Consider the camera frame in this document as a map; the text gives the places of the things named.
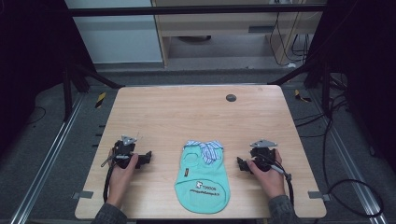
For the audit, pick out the grey round table grommet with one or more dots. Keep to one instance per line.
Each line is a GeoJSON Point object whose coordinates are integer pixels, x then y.
{"type": "Point", "coordinates": [231, 98]}

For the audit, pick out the black horizontal frame bar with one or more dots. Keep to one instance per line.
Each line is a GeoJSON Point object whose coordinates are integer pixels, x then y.
{"type": "Point", "coordinates": [186, 10]}

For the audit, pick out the white cabinet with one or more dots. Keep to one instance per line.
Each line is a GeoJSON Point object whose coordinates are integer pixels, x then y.
{"type": "Point", "coordinates": [118, 37]}

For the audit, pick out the grey metal table bracket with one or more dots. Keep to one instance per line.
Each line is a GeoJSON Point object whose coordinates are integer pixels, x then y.
{"type": "Point", "coordinates": [318, 195]}
{"type": "Point", "coordinates": [82, 194]}

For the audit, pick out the black metal stand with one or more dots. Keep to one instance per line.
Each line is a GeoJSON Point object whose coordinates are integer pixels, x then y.
{"type": "Point", "coordinates": [67, 93]}
{"type": "Point", "coordinates": [325, 90]}

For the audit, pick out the person's left hand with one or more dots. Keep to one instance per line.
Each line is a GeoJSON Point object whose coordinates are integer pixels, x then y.
{"type": "Point", "coordinates": [120, 179]}

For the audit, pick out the teal pet shirt striped collar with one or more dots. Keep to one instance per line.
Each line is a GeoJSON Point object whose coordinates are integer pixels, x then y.
{"type": "Point", "coordinates": [203, 183]}

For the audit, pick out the person's right hand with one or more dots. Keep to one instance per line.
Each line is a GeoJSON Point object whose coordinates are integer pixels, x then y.
{"type": "Point", "coordinates": [269, 183]}

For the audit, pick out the light wooden desk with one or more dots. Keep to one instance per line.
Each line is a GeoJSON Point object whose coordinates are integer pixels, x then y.
{"type": "Point", "coordinates": [218, 26]}

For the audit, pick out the dark curtain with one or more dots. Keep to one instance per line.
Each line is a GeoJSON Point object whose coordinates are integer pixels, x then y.
{"type": "Point", "coordinates": [370, 77]}
{"type": "Point", "coordinates": [28, 62]}

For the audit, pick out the yellow black striped tape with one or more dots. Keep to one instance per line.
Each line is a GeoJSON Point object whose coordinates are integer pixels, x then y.
{"type": "Point", "coordinates": [301, 95]}
{"type": "Point", "coordinates": [100, 100]}

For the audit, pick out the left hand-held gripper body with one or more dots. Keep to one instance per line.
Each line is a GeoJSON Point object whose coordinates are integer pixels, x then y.
{"type": "Point", "coordinates": [124, 150]}

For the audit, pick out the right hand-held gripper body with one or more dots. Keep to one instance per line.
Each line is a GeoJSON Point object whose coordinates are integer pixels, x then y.
{"type": "Point", "coordinates": [263, 155]}

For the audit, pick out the aluminium floor rail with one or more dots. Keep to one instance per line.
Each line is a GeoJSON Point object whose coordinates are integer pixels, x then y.
{"type": "Point", "coordinates": [351, 174]}
{"type": "Point", "coordinates": [46, 161]}

